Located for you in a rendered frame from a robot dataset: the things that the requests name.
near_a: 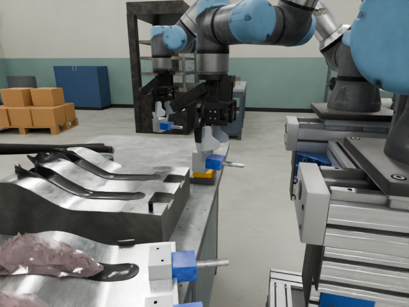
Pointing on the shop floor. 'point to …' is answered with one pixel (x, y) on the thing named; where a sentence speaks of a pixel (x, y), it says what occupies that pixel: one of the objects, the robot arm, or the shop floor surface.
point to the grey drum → (22, 81)
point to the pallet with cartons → (36, 110)
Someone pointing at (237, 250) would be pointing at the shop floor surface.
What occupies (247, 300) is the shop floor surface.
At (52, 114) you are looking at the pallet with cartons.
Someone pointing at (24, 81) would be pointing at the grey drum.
